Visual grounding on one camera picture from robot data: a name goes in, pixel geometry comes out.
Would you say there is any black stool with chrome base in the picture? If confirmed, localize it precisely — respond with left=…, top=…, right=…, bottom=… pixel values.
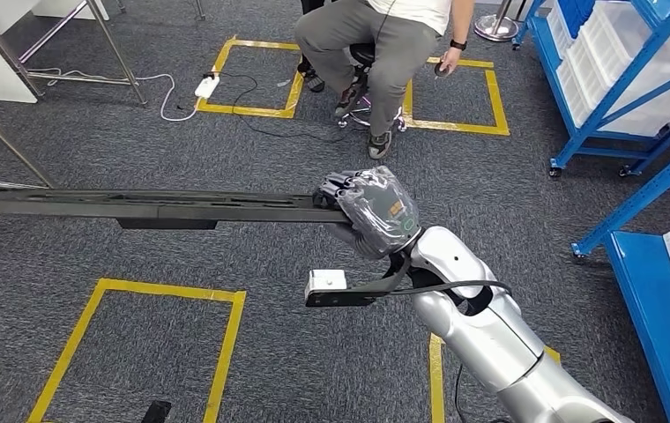
left=338, top=42, right=409, bottom=132

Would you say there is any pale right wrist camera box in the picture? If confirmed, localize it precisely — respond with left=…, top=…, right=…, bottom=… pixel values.
left=304, top=269, right=348, bottom=295

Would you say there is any thin black floor cable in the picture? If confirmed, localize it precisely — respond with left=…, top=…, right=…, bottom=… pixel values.
left=203, top=70, right=371, bottom=145

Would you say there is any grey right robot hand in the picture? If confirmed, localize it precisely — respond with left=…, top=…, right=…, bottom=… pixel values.
left=311, top=166, right=422, bottom=261

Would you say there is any blue plastic crate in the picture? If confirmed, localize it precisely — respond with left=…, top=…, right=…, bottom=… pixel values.
left=556, top=0, right=596, bottom=39

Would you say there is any person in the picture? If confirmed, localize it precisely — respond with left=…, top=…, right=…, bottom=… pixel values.
left=294, top=0, right=476, bottom=161

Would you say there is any white power cable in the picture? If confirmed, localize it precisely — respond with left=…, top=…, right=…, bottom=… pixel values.
left=28, top=67, right=202, bottom=122

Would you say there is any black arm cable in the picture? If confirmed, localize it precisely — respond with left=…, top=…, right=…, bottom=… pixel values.
left=378, top=278, right=514, bottom=423

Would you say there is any long black plastic part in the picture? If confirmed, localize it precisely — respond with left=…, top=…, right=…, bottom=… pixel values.
left=0, top=188, right=351, bottom=231

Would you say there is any person's left hand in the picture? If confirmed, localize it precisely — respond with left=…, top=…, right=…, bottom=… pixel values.
left=438, top=46, right=465, bottom=78

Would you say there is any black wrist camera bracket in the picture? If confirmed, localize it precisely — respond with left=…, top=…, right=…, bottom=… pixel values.
left=304, top=250, right=415, bottom=308

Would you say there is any stainless steel table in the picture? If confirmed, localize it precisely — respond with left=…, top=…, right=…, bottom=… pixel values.
left=0, top=0, right=149, bottom=108

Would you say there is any white power strip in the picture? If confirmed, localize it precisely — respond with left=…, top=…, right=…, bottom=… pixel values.
left=194, top=74, right=221, bottom=100

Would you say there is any chrome stanchion stand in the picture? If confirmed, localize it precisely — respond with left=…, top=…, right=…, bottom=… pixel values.
left=473, top=0, right=521, bottom=43

